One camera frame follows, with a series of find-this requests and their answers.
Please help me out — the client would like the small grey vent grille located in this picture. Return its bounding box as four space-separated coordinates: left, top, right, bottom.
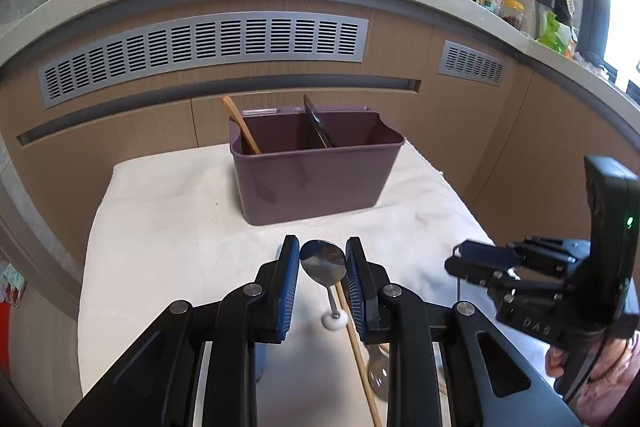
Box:
438 41 506 84

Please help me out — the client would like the black utensil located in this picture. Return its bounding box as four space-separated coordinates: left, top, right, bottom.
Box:
303 95 337 148

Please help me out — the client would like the jar with yellow lid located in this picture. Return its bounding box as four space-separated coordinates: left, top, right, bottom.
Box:
502 0 525 32

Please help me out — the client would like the purple plastic utensil holder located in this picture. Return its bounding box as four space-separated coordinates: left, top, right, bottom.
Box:
229 105 406 227

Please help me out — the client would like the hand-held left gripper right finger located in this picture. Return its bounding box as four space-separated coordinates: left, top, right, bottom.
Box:
346 237 583 427

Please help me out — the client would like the window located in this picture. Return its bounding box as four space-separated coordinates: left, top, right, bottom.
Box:
582 0 640 92

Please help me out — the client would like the patterned hanging cloth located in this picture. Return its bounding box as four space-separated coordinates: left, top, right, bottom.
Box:
0 259 28 308

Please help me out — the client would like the wooden chopstick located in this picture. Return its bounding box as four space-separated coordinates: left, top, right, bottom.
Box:
334 282 383 427
222 97 262 155

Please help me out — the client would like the green bag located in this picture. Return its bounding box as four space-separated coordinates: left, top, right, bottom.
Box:
536 12 576 55

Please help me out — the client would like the metal spoon with white handle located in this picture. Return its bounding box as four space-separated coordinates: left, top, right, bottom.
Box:
300 239 349 333

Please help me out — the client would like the large grey vent grille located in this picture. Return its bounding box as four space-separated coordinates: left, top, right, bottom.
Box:
39 12 370 110

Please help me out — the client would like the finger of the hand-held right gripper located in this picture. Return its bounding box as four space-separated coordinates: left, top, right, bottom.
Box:
445 257 566 303
452 236 591 268

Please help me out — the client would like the white cloth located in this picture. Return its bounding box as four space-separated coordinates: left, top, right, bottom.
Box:
77 139 551 427

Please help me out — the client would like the person's right hand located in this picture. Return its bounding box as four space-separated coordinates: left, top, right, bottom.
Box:
545 344 569 380

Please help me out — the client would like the clear plastic spoon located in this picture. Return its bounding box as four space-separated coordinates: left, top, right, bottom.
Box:
366 342 396 403

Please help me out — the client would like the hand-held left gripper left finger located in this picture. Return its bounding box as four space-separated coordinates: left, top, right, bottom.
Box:
62 234 301 427

